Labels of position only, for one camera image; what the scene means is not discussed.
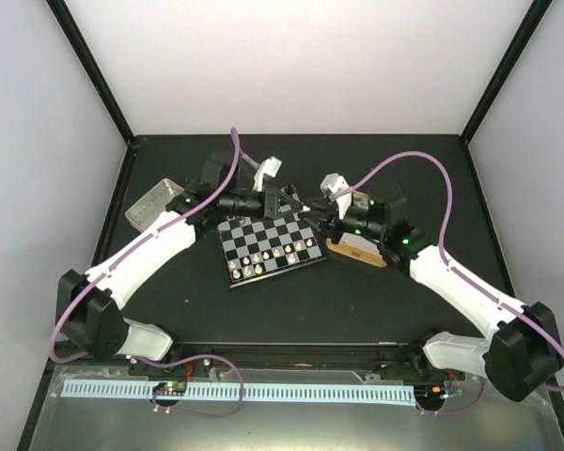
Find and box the black frame post right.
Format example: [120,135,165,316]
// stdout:
[461,0,553,145]

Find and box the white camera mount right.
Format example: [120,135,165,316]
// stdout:
[320,173,353,219]

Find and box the black front rail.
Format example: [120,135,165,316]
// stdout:
[126,341,490,377]

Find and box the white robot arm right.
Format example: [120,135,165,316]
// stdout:
[304,187,564,401]

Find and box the pink metal tin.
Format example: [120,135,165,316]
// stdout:
[125,179,184,232]

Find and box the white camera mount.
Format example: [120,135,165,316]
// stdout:
[253,156,282,192]
[320,173,353,219]

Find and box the gold metal tin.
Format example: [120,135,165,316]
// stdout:
[325,232,386,268]

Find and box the black frame post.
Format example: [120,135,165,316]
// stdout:
[46,0,134,145]
[461,0,553,145]

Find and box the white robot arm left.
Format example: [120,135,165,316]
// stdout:
[49,152,309,375]

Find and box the black frame post left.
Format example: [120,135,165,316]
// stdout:
[46,0,134,145]

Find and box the white slotted cable duct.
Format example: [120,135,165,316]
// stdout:
[60,380,416,407]

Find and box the black white chessboard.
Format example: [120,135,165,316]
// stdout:
[217,214,325,288]

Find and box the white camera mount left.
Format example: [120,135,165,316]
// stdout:
[253,156,282,192]

